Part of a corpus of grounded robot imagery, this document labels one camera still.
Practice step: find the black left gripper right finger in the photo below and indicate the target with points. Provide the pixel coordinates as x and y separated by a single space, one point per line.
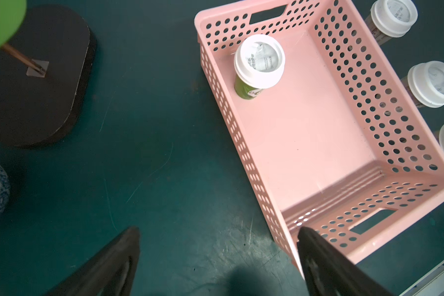
328 272

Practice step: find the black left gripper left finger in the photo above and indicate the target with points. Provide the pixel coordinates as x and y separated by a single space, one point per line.
110 272

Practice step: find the pink plastic basket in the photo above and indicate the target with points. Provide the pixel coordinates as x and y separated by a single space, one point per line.
337 145

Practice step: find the green yogurt cup white lid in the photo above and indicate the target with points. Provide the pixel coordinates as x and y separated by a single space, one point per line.
259 63

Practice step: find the dark cup holder stand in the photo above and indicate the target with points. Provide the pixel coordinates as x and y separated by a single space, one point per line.
41 109

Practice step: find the aluminium front rail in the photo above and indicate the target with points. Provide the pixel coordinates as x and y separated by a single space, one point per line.
431 284

